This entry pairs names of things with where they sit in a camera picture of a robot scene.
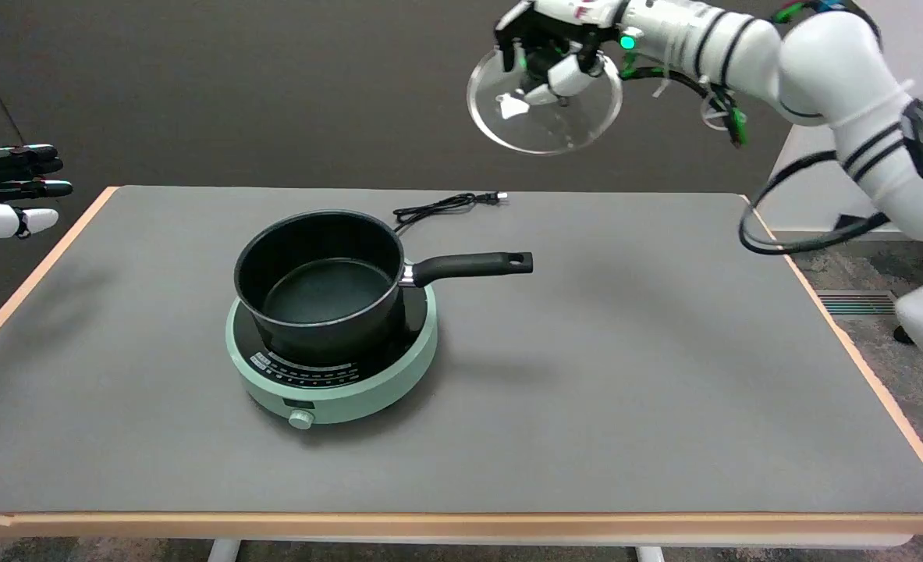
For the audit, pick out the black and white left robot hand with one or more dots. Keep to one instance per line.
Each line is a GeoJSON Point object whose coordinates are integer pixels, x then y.
{"type": "Point", "coordinates": [8, 191]}

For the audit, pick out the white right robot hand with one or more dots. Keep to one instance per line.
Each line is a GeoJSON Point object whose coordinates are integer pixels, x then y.
{"type": "Point", "coordinates": [559, 39]}

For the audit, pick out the glass pot lid black knob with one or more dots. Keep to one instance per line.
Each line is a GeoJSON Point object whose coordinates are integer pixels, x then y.
{"type": "Point", "coordinates": [543, 109]}

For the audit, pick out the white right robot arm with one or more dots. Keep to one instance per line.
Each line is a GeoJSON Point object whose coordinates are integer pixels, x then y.
{"type": "Point", "coordinates": [836, 86]}

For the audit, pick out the grey table mat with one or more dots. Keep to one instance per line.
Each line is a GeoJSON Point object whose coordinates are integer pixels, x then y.
{"type": "Point", "coordinates": [445, 351]}

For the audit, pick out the mint green induction cooker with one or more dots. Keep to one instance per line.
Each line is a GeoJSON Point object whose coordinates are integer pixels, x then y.
{"type": "Point", "coordinates": [336, 382]}

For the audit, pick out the floor vent grille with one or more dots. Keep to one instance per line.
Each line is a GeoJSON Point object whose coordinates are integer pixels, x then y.
{"type": "Point", "coordinates": [857, 303]}

